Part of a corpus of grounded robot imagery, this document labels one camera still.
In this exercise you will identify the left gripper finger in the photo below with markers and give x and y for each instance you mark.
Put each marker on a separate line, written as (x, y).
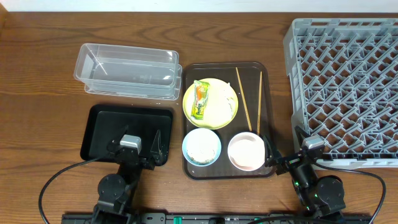
(115, 140)
(156, 149)

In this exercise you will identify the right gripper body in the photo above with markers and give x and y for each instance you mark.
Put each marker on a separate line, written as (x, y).
(290, 162)

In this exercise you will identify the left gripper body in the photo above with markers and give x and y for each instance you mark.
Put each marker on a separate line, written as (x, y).
(137, 157)

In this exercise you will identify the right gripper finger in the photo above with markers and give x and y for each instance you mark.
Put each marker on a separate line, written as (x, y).
(301, 134)
(270, 150)

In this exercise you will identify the pink bowl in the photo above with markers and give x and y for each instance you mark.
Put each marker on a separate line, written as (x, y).
(246, 151)

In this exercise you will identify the light blue bowl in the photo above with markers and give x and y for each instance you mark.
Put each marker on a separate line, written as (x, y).
(201, 135)

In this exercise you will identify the wooden chopstick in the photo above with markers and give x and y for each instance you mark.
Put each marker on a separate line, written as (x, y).
(259, 105)
(244, 100)

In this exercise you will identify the white tissue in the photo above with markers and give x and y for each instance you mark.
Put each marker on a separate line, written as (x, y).
(228, 96)

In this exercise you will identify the green snack wrapper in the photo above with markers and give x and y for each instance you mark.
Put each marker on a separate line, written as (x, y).
(201, 90)

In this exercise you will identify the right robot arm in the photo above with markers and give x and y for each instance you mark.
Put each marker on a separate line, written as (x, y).
(322, 197)

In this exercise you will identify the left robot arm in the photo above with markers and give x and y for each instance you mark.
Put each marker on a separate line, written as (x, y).
(116, 191)

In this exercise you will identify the black plastic waste tray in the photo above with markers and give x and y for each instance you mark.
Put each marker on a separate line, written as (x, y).
(105, 121)

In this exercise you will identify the clear plastic waste bin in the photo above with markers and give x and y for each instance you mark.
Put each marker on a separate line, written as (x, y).
(134, 72)

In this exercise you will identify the grey plastic dishwasher rack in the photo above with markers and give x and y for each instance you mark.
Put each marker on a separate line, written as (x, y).
(343, 78)

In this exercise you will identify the brown serving tray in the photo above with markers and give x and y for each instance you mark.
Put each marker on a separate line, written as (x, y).
(249, 72)

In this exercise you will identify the yellow round plate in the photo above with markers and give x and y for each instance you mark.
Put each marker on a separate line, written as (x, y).
(216, 113)

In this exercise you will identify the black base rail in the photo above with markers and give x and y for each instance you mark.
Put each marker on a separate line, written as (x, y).
(161, 218)

